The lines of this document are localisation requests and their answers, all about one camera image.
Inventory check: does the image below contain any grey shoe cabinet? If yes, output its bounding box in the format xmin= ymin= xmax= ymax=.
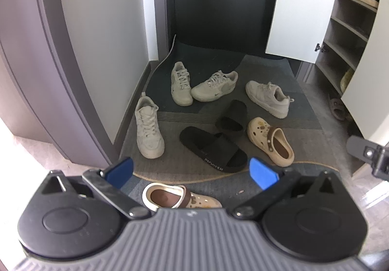
xmin=314 ymin=0 xmax=389 ymax=138

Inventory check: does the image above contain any grey patterned floor mat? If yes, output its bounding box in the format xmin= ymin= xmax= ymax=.
xmin=117 ymin=35 xmax=354 ymax=211

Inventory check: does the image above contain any beige slide sandal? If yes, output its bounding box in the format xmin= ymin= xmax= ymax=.
xmin=329 ymin=97 xmax=347 ymax=121

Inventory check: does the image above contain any cream clog with charms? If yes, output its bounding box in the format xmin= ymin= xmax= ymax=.
xmin=247 ymin=117 xmax=295 ymax=167
xmin=142 ymin=183 xmax=223 ymax=210

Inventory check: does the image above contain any black slide sandal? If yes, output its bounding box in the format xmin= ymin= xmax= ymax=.
xmin=215 ymin=100 xmax=248 ymax=138
xmin=179 ymin=126 xmax=249 ymax=173

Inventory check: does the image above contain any dark entrance door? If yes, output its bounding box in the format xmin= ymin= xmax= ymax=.
xmin=166 ymin=0 xmax=283 ymax=60

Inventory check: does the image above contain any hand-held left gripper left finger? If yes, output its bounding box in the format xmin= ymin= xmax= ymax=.
xmin=41 ymin=156 xmax=151 ymax=219

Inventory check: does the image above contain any beige sneaker teal logo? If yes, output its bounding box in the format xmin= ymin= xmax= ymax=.
xmin=170 ymin=61 xmax=194 ymax=107
xmin=191 ymin=70 xmax=239 ymax=102

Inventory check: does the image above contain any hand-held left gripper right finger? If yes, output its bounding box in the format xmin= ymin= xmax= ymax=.
xmin=231 ymin=157 xmax=348 ymax=219

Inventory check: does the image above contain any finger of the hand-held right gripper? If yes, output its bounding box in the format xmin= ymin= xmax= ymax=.
xmin=346 ymin=135 xmax=379 ymax=165

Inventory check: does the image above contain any white cabinet door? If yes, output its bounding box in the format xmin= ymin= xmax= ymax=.
xmin=340 ymin=0 xmax=389 ymax=145
xmin=265 ymin=0 xmax=342 ymax=64

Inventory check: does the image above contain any white lace-up sneaker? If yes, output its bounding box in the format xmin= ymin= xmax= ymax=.
xmin=245 ymin=80 xmax=295 ymax=119
xmin=134 ymin=92 xmax=165 ymax=159

